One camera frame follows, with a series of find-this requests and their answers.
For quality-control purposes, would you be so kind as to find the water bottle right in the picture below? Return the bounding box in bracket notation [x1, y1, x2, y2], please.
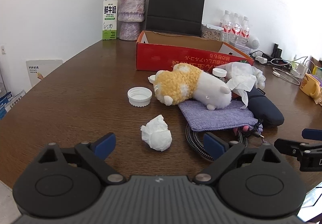
[239, 16, 250, 46]

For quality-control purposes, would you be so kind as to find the black braided cable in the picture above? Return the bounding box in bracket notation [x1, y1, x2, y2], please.
[185, 122, 248, 163]

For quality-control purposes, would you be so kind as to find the red cardboard box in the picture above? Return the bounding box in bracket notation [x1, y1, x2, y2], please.
[136, 31, 254, 72]

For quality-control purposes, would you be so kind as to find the large white bottle cap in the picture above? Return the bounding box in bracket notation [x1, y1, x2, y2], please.
[127, 87, 152, 107]

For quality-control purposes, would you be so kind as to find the small white lid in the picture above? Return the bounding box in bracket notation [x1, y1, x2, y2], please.
[148, 75, 156, 84]

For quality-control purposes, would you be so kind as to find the small white capped jar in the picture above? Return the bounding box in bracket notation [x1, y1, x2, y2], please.
[212, 68, 227, 78]

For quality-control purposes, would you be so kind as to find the yellow mug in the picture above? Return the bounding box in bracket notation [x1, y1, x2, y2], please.
[300, 73, 321, 99]

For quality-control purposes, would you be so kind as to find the white power adapter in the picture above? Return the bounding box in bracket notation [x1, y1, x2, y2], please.
[291, 64, 308, 79]

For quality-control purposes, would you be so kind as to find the purple fabric pouch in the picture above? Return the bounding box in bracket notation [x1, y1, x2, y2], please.
[179, 100, 258, 132]

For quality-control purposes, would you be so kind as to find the white tissue sheet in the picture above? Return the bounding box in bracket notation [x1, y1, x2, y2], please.
[226, 66, 266, 109]

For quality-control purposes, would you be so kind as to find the navy blue soft case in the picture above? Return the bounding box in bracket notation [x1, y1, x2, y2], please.
[247, 87, 284, 127]

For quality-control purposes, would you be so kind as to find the water bottle left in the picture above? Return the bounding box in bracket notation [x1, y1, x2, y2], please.
[221, 10, 232, 43]

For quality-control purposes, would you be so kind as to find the black paper bag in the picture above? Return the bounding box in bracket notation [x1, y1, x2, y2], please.
[146, 0, 205, 36]

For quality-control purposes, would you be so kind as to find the white tissue ball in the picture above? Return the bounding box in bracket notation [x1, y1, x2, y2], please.
[140, 114, 172, 151]

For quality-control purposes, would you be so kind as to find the clear seed container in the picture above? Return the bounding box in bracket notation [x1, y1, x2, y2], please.
[201, 24, 222, 41]

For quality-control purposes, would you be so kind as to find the white leaflet by wall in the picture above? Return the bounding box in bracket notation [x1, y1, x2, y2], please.
[26, 59, 63, 87]

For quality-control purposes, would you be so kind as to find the white charging cable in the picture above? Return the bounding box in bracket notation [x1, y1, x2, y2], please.
[272, 67, 302, 86]

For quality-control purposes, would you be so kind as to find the water bottle middle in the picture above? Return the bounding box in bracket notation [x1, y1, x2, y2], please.
[229, 13, 241, 46]

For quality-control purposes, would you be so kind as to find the white green milk carton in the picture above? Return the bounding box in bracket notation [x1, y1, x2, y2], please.
[102, 0, 118, 40]

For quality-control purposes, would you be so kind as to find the white round speaker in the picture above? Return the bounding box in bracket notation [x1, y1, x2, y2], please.
[246, 35, 260, 49]

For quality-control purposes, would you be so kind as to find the water bottle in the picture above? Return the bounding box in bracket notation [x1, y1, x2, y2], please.
[229, 13, 241, 46]
[221, 10, 232, 43]
[239, 16, 250, 46]

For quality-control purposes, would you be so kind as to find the yellow white plush toy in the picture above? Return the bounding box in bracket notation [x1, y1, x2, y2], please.
[151, 63, 232, 111]

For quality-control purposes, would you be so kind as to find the purple ceramic vase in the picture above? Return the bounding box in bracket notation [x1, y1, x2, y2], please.
[118, 0, 146, 41]

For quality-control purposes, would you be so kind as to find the plastic bag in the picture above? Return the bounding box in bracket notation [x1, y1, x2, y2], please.
[220, 62, 253, 79]

